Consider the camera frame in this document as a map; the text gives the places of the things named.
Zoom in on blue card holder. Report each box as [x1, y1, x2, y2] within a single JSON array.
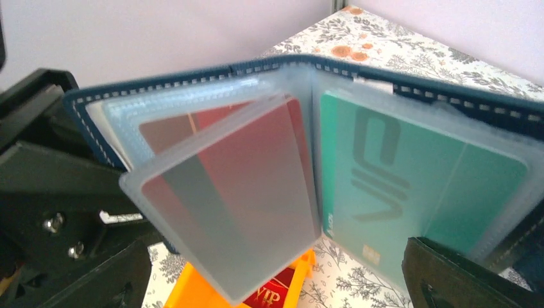
[[64, 55, 543, 307]]

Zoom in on teal VIP card in holder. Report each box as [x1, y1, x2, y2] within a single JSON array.
[[319, 90, 532, 268]]

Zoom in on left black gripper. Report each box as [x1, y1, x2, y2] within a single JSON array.
[[1, 68, 161, 307]]

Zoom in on red card in holder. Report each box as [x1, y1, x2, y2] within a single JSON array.
[[139, 97, 315, 259]]

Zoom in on floral table mat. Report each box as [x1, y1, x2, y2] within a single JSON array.
[[140, 4, 544, 308]]

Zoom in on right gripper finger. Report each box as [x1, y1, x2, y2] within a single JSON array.
[[402, 237, 543, 308]]

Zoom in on near orange bin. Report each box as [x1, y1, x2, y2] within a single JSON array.
[[164, 249, 316, 307]]

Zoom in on red VIP card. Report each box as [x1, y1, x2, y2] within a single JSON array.
[[244, 268, 294, 308]]

